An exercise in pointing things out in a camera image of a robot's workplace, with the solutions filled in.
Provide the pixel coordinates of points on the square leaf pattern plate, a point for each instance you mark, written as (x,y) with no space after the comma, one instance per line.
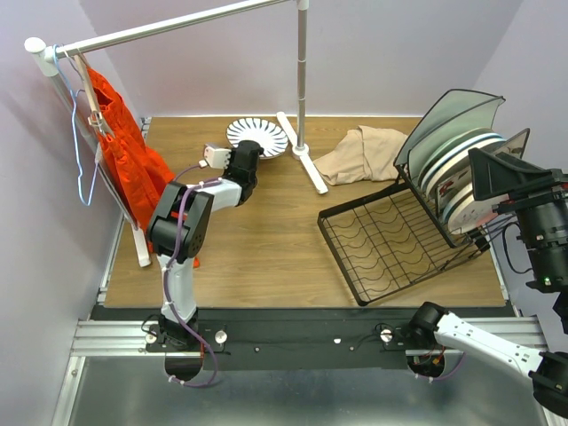
(449,186)

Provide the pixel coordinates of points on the wooden clip hanger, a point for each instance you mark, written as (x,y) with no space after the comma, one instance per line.
(96,119)

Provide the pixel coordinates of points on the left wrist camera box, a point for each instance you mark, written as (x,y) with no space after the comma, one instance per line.
(216,157)

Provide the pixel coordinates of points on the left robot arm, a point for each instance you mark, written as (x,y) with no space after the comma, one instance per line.
(178,227)

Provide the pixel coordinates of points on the beige cloth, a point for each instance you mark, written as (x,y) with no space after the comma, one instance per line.
(364,154)

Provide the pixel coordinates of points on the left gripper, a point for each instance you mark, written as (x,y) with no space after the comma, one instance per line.
(232,156)

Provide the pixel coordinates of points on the white blue rimmed plate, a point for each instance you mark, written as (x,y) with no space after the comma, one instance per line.
(456,158)

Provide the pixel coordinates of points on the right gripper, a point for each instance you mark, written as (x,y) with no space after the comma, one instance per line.
(493,174)

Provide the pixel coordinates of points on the cream round plate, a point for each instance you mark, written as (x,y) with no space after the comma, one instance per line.
(461,195)

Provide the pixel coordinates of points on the white clothes rack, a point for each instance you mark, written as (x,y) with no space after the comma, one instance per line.
(42,54)

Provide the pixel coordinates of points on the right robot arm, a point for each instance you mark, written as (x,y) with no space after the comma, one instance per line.
(543,230)

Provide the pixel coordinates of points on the black mounting rail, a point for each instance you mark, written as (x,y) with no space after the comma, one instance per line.
(225,339)

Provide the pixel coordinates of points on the blue striped white plate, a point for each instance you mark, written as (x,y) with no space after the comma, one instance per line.
(270,136)

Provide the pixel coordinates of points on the blue wire hanger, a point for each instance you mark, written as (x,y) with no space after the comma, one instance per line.
(85,198)

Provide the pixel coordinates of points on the large square green plate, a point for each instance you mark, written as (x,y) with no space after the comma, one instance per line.
(449,106)

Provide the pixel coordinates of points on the pink and cream plate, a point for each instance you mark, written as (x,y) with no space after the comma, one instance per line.
(467,214)

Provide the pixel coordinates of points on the orange garment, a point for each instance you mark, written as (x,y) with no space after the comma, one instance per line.
(140,173)

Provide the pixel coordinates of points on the black wire dish rack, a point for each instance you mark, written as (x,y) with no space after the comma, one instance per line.
(390,241)

